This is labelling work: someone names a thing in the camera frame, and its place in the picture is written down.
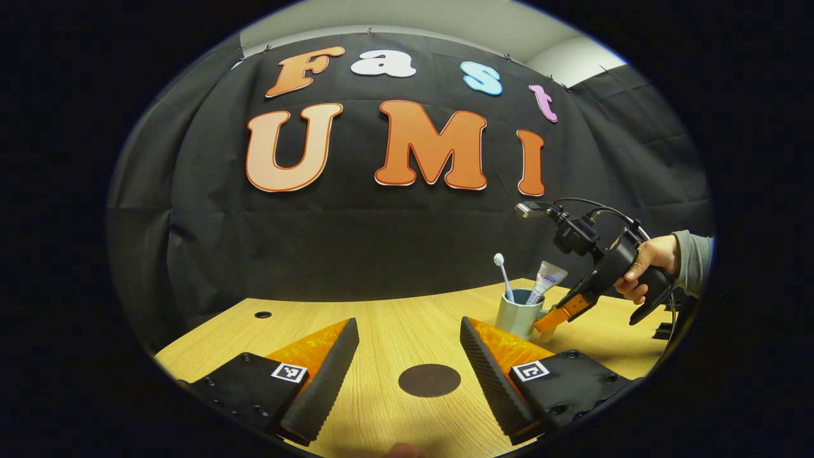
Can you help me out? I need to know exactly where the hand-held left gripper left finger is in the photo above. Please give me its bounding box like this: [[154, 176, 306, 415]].
[[175, 317, 361, 447]]

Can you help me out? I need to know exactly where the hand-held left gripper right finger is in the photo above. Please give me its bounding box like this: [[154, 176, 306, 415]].
[[459, 316, 640, 446]]

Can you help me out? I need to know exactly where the white toothpaste tube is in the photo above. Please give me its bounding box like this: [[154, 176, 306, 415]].
[[526, 261, 569, 306]]

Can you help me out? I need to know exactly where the light blue cup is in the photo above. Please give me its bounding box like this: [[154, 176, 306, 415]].
[[495, 288, 555, 344]]

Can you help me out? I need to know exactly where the white toothbrush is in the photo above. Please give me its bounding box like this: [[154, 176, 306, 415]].
[[493, 253, 516, 303]]

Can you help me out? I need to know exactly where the wooden desktop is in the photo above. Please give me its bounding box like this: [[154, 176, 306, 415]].
[[155, 278, 678, 458]]

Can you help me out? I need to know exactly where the black backdrop cloth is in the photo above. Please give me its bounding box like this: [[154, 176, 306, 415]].
[[105, 32, 713, 350]]

